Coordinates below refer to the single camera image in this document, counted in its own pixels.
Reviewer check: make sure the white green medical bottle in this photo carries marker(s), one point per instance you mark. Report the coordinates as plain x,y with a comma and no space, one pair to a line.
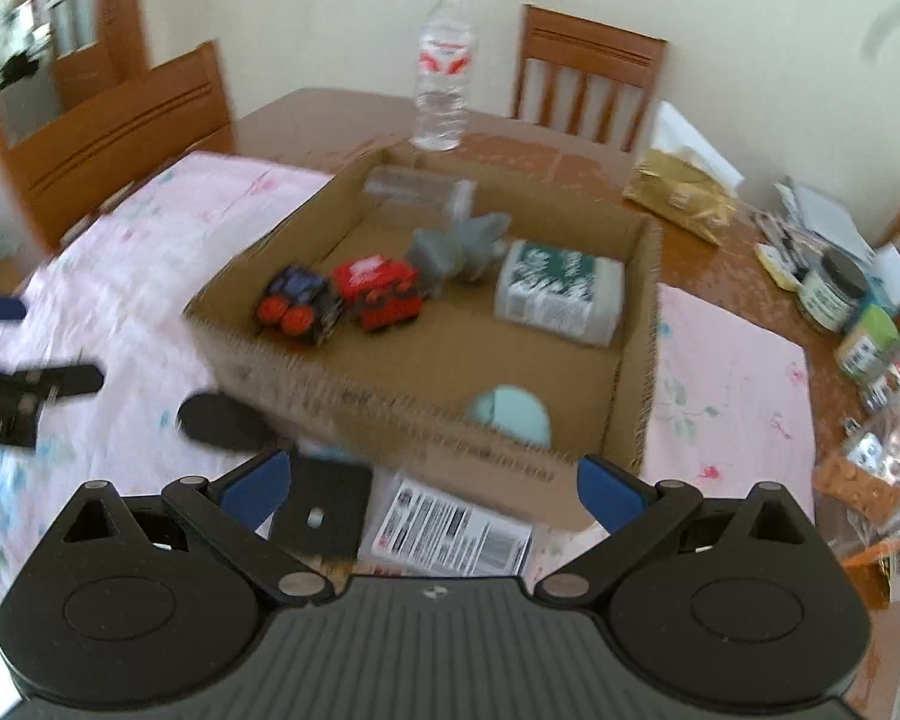
566,292

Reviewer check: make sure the green-lid small container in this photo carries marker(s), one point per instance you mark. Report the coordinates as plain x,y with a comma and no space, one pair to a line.
865,344

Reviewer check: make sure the open cardboard box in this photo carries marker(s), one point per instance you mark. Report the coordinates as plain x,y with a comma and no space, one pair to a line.
399,398

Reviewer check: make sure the pink floral tablecloth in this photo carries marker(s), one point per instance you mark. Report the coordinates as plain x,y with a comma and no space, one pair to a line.
731,399

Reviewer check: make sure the small black-lid glass jar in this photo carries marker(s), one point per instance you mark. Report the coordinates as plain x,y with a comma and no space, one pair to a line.
831,290

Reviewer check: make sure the clear plastic jar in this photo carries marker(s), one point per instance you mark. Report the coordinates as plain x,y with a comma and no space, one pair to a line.
420,197

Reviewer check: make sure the wooden chair left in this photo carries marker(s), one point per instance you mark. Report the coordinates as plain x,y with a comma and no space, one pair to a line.
67,170

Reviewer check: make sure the wooden glass door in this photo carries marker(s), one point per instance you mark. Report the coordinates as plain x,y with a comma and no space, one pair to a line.
58,54

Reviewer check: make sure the white papers stack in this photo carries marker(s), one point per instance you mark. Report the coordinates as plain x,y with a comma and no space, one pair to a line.
826,221

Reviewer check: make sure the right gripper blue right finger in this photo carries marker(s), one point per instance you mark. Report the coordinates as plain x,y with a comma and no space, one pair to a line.
642,521

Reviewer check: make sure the red toy train car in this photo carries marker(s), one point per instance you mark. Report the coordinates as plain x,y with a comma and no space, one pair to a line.
379,292

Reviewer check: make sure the pile of pens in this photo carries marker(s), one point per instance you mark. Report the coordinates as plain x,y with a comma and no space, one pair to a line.
776,231

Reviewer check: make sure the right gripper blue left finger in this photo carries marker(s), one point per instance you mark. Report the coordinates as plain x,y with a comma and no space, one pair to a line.
223,515

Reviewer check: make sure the grey elephant toy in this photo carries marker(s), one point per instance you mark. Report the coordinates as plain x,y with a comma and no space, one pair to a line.
466,252

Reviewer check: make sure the gold tissue pack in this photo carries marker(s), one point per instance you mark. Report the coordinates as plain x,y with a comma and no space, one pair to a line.
684,180

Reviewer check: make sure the white labelled package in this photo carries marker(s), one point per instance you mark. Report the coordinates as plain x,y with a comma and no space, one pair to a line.
412,529

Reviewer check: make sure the light blue round lid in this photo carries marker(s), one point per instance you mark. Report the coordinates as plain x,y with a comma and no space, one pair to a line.
512,411

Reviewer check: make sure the large clear black-lid jar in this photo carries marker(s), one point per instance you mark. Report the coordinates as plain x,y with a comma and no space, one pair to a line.
858,489

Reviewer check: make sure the wooden chair far middle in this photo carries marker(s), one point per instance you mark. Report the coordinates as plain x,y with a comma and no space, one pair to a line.
625,60

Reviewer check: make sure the clear plastic water bottle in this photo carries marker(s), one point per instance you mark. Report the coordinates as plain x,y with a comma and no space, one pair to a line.
445,55

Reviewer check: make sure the black square box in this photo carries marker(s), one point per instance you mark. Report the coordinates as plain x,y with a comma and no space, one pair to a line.
324,512

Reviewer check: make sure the yellow sticky note pad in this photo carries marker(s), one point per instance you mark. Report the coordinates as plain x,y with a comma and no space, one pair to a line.
777,268

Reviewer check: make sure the black oval object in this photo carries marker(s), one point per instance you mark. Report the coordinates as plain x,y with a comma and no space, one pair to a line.
221,421

